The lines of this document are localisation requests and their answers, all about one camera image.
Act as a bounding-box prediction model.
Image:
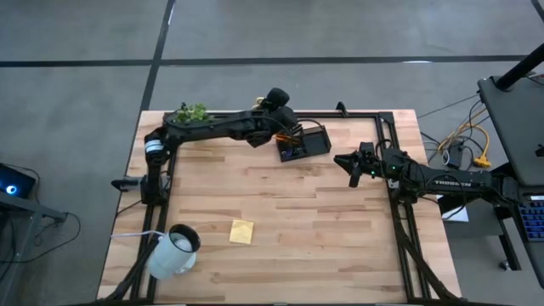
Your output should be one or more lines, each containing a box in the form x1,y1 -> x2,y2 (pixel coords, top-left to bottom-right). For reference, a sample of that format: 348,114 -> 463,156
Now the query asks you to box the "black power adapter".
446,141 -> 468,170

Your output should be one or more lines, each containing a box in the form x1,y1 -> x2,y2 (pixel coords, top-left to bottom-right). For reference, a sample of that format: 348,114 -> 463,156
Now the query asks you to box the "black and grey bracket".
110,177 -> 144,192

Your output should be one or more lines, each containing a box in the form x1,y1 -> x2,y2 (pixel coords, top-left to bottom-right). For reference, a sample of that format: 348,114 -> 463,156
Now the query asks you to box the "white printed paper sheet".
440,195 -> 471,224

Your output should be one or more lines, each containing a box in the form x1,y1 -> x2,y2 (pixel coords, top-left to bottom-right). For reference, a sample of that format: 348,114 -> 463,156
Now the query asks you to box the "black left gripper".
246,87 -> 291,149

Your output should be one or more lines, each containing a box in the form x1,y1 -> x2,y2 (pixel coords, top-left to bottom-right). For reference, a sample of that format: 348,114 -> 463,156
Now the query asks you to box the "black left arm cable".
295,118 -> 326,131

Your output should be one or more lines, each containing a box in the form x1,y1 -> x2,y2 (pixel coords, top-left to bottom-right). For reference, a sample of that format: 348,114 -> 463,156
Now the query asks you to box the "black aluminium table frame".
95,110 -> 467,305

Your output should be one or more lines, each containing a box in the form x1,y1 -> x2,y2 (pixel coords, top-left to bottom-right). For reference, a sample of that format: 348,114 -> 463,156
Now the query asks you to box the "yellow power cable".
437,122 -> 494,169

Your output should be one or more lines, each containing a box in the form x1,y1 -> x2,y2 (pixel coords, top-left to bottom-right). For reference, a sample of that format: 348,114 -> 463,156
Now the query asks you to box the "white lamp cable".
110,229 -> 166,240

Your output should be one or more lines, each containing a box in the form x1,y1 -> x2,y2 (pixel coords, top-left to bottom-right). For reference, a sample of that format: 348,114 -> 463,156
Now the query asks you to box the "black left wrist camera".
275,105 -> 299,129

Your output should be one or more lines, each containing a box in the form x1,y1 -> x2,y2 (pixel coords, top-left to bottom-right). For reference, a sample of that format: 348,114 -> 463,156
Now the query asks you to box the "grey metal stand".
0,190 -> 70,306

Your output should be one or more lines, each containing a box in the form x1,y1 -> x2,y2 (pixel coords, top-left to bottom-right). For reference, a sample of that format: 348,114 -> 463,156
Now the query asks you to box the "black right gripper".
333,148 -> 390,189

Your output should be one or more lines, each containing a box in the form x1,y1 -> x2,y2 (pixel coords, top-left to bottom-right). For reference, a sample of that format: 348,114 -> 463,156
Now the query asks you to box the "black gantry pole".
495,42 -> 544,93

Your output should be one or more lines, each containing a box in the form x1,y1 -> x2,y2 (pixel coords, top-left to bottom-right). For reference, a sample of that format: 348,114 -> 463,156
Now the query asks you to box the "dark grey desk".
437,74 -> 544,290

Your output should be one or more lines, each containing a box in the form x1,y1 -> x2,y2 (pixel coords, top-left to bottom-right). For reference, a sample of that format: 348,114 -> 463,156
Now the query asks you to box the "black floor cable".
12,211 -> 82,264

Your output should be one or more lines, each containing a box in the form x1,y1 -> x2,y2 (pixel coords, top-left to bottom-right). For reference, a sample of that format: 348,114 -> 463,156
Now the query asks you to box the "black computer with blue light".
0,162 -> 37,200

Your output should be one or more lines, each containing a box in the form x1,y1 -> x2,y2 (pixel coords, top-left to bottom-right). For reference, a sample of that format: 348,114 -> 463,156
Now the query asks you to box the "black mesh desk organizer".
275,125 -> 332,163

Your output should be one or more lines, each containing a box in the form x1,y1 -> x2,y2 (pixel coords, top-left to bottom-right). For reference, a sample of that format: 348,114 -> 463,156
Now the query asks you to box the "green plant in white pot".
173,103 -> 214,125

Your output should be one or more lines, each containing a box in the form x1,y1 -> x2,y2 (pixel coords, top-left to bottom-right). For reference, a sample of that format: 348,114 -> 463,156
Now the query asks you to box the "white mug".
145,223 -> 202,281

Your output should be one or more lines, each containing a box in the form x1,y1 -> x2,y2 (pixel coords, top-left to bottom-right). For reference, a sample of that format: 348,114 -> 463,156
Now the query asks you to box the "yellow sticky note pad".
229,218 -> 255,246

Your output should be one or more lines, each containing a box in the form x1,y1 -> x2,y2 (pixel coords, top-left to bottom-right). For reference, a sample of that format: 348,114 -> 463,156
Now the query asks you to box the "backlit computer keyboard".
516,197 -> 544,244

